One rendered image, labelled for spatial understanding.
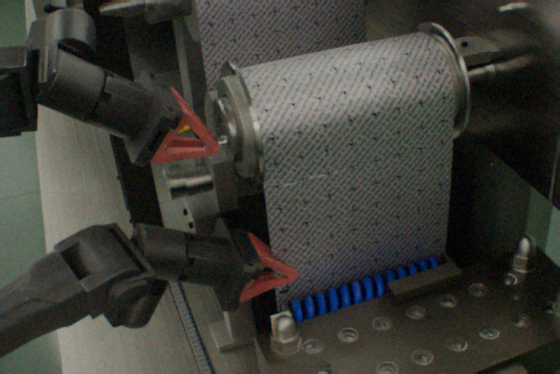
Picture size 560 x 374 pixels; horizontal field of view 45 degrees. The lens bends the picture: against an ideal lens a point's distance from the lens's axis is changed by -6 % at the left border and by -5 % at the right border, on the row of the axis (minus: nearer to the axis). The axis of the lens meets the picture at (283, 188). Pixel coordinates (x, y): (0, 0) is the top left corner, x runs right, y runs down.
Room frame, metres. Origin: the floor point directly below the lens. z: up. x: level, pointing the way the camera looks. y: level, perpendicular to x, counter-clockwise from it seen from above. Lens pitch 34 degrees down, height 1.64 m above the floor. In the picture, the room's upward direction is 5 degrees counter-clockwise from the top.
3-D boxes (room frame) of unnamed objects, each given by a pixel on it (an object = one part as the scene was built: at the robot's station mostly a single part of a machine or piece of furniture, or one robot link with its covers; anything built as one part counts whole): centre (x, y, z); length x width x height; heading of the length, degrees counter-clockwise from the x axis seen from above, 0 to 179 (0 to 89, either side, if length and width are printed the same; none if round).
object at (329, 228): (0.68, -0.09, 1.11); 0.23 x 0.01 x 0.18; 107
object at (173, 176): (0.71, 0.13, 1.18); 0.04 x 0.02 x 0.04; 17
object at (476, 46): (0.78, -0.24, 1.28); 0.06 x 0.05 x 0.02; 107
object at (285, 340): (0.57, 0.01, 1.05); 0.04 x 0.04 x 0.04
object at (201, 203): (0.72, 0.09, 1.05); 0.06 x 0.05 x 0.31; 107
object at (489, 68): (0.78, -0.24, 1.25); 0.07 x 0.04 x 0.04; 107
